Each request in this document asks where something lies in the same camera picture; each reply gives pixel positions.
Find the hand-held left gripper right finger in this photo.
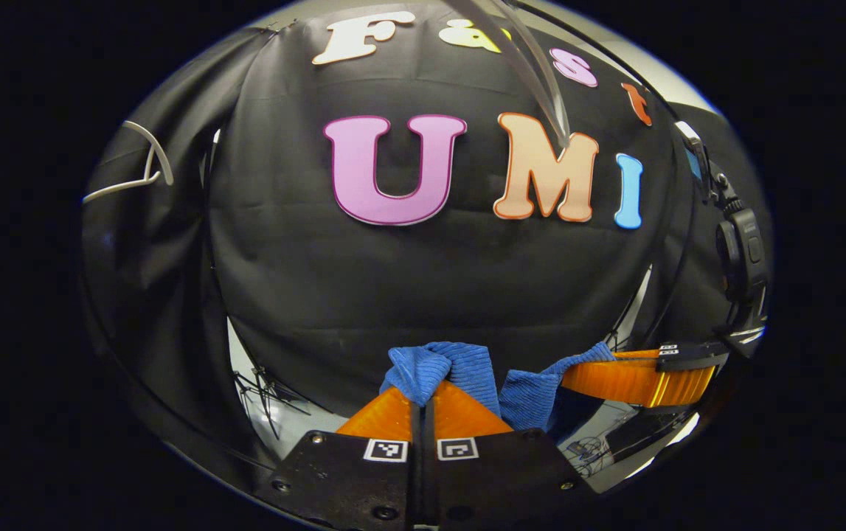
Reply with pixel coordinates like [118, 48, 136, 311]
[423, 380, 594, 531]

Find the dark floor box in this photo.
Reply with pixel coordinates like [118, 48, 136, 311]
[606, 413, 685, 459]

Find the plain white hanger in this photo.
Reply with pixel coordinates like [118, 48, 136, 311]
[83, 120, 175, 205]

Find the white hanger with taped hook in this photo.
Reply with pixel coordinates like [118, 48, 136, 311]
[445, 0, 571, 145]

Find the black clothes rack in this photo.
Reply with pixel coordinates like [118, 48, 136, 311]
[519, 0, 700, 347]

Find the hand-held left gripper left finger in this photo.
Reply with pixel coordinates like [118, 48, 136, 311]
[257, 383, 423, 531]

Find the black tripod stand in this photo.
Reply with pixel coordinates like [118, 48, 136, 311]
[603, 324, 641, 355]
[235, 361, 307, 437]

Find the blue corduroy shirt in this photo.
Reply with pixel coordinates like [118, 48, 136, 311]
[381, 341, 615, 436]

